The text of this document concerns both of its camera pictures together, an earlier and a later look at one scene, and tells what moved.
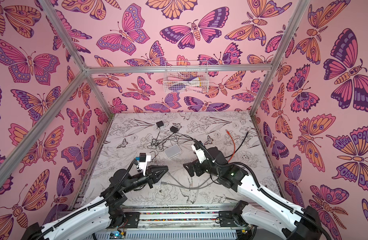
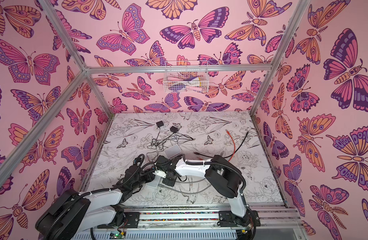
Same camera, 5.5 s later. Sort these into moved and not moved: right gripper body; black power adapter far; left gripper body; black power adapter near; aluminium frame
Moved: right gripper body
Not moved: black power adapter near; aluminium frame; left gripper body; black power adapter far
